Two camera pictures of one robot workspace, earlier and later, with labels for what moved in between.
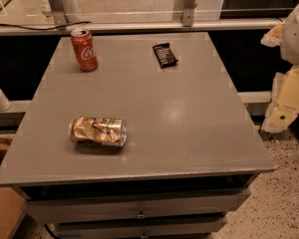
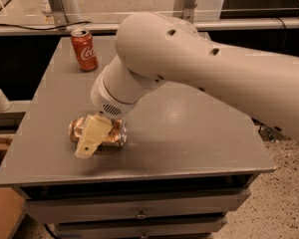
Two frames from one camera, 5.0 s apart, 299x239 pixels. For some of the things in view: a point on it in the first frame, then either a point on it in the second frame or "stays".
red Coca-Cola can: x=85 y=50 stays
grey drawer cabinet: x=153 y=143 stays
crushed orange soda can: x=98 y=130 stays
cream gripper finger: x=290 y=96 -> x=97 y=127
